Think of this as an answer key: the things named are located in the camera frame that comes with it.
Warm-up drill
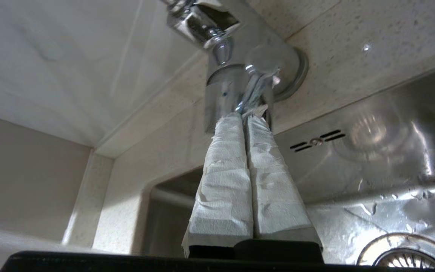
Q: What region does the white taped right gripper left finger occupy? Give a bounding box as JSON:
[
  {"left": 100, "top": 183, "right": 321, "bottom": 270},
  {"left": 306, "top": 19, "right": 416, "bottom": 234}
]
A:
[{"left": 181, "top": 112, "right": 255, "bottom": 260}]

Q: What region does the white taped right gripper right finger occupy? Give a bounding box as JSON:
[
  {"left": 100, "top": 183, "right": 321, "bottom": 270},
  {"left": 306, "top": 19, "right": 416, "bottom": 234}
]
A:
[{"left": 245, "top": 114, "right": 324, "bottom": 250}]

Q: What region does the chrome faucet lever handle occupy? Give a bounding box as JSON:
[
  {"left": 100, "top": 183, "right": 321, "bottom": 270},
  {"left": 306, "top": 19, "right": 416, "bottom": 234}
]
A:
[{"left": 236, "top": 64, "right": 280, "bottom": 116}]

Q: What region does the stainless steel sink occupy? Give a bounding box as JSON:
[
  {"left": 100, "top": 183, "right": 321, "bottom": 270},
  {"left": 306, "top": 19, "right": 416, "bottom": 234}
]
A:
[{"left": 142, "top": 62, "right": 435, "bottom": 266}]

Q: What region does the round metal drain strainer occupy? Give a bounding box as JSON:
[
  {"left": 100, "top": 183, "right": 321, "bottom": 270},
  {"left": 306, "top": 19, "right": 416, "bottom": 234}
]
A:
[{"left": 356, "top": 232, "right": 435, "bottom": 268}]

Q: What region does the chrome gooseneck faucet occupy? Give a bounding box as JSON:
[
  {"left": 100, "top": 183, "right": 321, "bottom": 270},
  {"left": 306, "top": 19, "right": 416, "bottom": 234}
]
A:
[{"left": 163, "top": 0, "right": 309, "bottom": 133}]

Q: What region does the white cabinet side panel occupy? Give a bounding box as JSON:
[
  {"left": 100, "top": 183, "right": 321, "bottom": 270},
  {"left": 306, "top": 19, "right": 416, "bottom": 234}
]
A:
[{"left": 0, "top": 111, "right": 91, "bottom": 242}]

